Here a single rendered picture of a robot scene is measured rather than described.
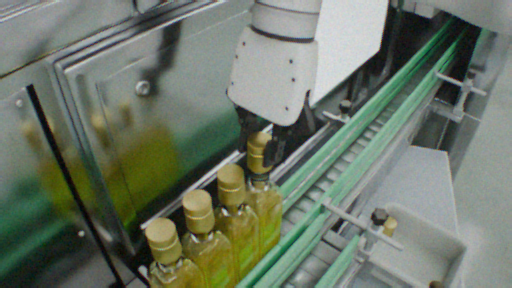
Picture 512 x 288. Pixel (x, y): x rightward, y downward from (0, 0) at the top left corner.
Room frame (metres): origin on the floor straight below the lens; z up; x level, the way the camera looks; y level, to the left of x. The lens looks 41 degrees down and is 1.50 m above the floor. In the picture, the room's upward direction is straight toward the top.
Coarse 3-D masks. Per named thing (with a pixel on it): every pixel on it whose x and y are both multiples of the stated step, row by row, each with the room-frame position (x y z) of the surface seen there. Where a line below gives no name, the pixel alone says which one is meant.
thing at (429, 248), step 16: (384, 208) 0.54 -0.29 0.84; (400, 208) 0.54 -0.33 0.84; (400, 224) 0.52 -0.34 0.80; (416, 224) 0.50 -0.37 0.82; (432, 224) 0.48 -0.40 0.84; (400, 240) 0.49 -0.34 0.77; (416, 240) 0.49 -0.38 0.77; (432, 240) 0.47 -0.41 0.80; (448, 240) 0.45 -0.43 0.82; (464, 240) 0.44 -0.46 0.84; (384, 256) 0.45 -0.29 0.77; (400, 256) 0.45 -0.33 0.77; (416, 256) 0.45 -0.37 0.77; (432, 256) 0.44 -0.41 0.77; (448, 256) 0.44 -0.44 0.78; (464, 256) 0.40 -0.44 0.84; (400, 272) 0.37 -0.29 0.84; (416, 272) 0.41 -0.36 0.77; (432, 272) 0.40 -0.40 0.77; (448, 272) 0.40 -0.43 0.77
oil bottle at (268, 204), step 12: (252, 192) 0.37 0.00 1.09; (264, 192) 0.37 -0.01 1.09; (276, 192) 0.37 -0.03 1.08; (252, 204) 0.35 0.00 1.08; (264, 204) 0.35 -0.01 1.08; (276, 204) 0.37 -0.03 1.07; (264, 216) 0.34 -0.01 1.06; (276, 216) 0.37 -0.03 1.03; (264, 228) 0.35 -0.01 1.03; (276, 228) 0.37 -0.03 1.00; (264, 240) 0.35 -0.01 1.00; (276, 240) 0.37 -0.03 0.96; (264, 252) 0.35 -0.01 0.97
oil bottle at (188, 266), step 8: (184, 256) 0.26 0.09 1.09; (152, 264) 0.25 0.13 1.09; (184, 264) 0.25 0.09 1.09; (192, 264) 0.25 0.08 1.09; (152, 272) 0.24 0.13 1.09; (160, 272) 0.23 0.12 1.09; (168, 272) 0.23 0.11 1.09; (176, 272) 0.23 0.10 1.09; (184, 272) 0.24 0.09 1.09; (192, 272) 0.24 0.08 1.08; (200, 272) 0.25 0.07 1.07; (152, 280) 0.23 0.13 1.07; (160, 280) 0.23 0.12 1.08; (168, 280) 0.22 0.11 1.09; (176, 280) 0.23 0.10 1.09; (184, 280) 0.23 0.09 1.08; (192, 280) 0.24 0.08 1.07; (200, 280) 0.24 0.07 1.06
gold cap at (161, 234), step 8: (152, 224) 0.25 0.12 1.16; (160, 224) 0.25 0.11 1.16; (168, 224) 0.25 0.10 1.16; (152, 232) 0.24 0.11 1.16; (160, 232) 0.24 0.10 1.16; (168, 232) 0.24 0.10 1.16; (176, 232) 0.25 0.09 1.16; (152, 240) 0.23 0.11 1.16; (160, 240) 0.23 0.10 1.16; (168, 240) 0.23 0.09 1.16; (176, 240) 0.24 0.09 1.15; (152, 248) 0.23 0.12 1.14; (160, 248) 0.23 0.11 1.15; (168, 248) 0.23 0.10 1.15; (176, 248) 0.24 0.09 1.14; (160, 256) 0.23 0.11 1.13; (168, 256) 0.23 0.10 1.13; (176, 256) 0.24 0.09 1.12
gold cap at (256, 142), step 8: (256, 136) 0.39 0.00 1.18; (264, 136) 0.39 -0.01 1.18; (248, 144) 0.37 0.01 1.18; (256, 144) 0.37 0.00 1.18; (264, 144) 0.37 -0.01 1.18; (248, 152) 0.37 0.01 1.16; (256, 152) 0.36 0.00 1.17; (248, 160) 0.37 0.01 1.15; (256, 160) 0.36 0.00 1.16; (256, 168) 0.36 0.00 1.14; (264, 168) 0.36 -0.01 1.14
